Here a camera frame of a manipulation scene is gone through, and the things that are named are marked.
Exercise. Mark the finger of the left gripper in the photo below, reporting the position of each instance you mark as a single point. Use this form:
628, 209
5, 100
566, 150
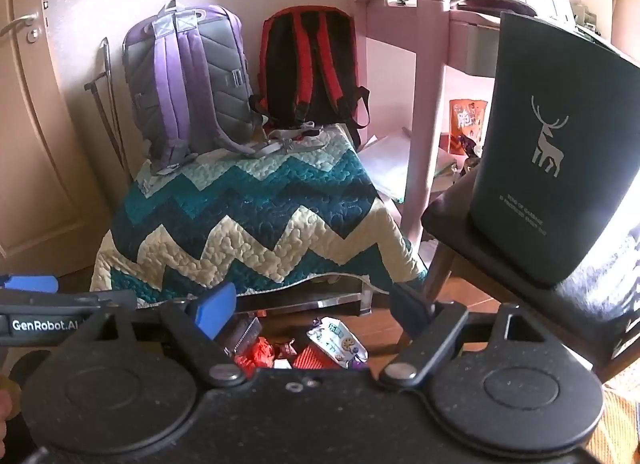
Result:
43, 284

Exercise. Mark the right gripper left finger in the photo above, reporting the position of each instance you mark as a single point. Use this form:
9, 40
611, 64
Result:
194, 327

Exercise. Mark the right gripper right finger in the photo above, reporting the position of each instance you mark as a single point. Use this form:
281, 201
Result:
433, 329

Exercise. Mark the beige wardrobe door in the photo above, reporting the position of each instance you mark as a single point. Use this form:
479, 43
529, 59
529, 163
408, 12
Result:
53, 213

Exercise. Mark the red crumpled wrapper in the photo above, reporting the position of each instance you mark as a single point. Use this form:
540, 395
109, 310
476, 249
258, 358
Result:
259, 355

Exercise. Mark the white snack wrapper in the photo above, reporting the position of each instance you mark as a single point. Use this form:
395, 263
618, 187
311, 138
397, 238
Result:
337, 342

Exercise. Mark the teal zigzag quilt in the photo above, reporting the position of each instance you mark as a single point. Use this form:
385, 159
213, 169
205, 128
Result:
261, 224

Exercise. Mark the dark wooden chair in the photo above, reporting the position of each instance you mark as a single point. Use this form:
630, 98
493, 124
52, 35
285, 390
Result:
595, 311

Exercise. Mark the white paper sheet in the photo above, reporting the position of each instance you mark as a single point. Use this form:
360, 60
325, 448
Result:
386, 162

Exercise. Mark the orange snack bag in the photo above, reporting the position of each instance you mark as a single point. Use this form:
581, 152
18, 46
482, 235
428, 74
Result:
466, 118

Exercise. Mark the purple grey backpack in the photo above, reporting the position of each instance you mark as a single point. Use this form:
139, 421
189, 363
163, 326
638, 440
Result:
188, 79

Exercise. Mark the red black backpack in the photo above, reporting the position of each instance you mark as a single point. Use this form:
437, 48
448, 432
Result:
308, 70

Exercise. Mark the pink study desk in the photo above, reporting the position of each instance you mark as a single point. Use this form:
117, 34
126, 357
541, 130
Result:
440, 36

